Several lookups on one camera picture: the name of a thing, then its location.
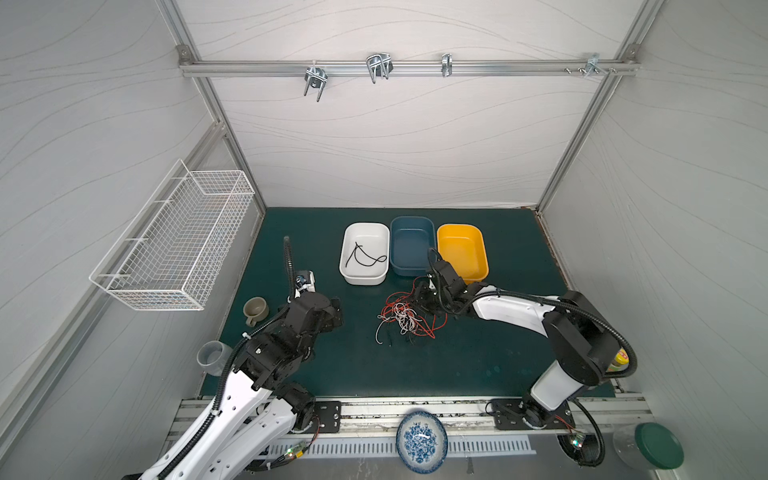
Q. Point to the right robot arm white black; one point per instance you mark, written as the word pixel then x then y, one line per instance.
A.
pixel 588 350

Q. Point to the metal hook clamp middle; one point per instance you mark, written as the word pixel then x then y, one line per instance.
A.
pixel 379 65

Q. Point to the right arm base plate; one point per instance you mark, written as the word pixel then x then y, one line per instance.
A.
pixel 516 415

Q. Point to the metal bracket right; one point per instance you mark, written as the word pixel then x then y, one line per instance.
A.
pixel 591 67

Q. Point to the metal hook clamp left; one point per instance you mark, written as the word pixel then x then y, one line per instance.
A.
pixel 315 79

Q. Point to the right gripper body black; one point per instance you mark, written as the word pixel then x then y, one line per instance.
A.
pixel 443 287

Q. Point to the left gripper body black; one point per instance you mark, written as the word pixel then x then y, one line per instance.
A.
pixel 327 324

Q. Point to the clear plastic cup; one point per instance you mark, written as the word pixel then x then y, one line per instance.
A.
pixel 212 357

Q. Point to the white plastic bin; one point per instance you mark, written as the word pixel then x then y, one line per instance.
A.
pixel 364 259

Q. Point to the yellow plastic bin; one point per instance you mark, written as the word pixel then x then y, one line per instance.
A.
pixel 462 245

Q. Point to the jar with green lid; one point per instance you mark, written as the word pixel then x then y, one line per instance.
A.
pixel 648 446

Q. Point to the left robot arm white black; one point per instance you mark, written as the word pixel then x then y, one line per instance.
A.
pixel 256 402

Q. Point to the blue white patterned plate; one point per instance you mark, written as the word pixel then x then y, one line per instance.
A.
pixel 421 442

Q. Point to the olive green mug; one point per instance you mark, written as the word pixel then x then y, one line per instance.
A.
pixel 255 310

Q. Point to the metal hook small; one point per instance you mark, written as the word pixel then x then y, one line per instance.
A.
pixel 446 65

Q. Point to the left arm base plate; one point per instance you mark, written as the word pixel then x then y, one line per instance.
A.
pixel 323 417

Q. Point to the aluminium crossbar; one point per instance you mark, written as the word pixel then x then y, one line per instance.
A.
pixel 402 68

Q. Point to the metal hook clamp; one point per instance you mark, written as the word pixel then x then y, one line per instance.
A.
pixel 315 79
pixel 379 65

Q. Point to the white wire basket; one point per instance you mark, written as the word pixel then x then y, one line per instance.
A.
pixel 171 253

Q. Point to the bottle with yellow cap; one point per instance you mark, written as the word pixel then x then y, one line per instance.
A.
pixel 620 362

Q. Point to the blue plastic bin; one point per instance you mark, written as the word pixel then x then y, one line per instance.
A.
pixel 411 237

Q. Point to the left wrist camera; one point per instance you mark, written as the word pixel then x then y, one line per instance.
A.
pixel 304 280

